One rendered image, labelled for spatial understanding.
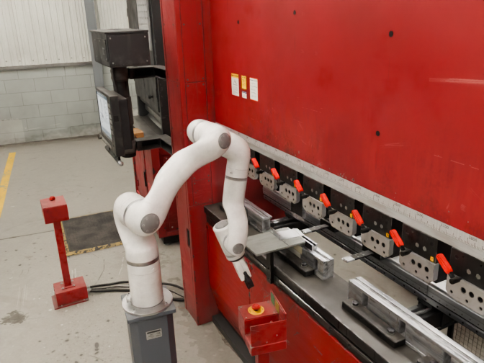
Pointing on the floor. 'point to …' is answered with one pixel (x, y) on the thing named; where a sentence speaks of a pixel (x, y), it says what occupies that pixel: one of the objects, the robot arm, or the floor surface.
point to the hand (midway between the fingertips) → (249, 283)
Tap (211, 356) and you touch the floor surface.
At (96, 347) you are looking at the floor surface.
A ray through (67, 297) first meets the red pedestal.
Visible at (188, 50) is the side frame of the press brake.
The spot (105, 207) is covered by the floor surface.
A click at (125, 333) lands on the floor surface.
